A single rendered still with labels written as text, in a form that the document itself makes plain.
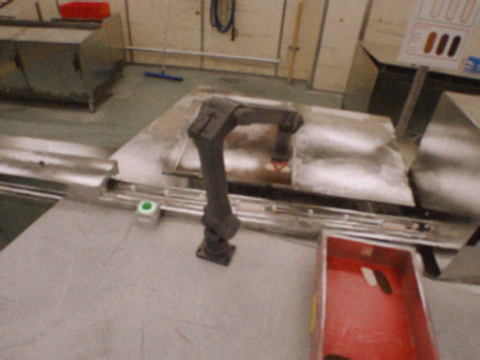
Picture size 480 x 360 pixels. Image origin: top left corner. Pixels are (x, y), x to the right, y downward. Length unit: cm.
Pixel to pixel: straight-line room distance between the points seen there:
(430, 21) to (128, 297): 171
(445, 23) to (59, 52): 334
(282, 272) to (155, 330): 43
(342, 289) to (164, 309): 56
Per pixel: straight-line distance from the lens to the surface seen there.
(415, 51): 181
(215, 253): 105
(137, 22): 515
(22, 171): 148
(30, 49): 401
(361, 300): 110
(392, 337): 107
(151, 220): 116
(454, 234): 120
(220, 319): 98
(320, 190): 131
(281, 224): 117
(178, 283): 104
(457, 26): 186
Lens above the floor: 169
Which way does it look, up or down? 39 degrees down
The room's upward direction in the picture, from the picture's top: 5 degrees clockwise
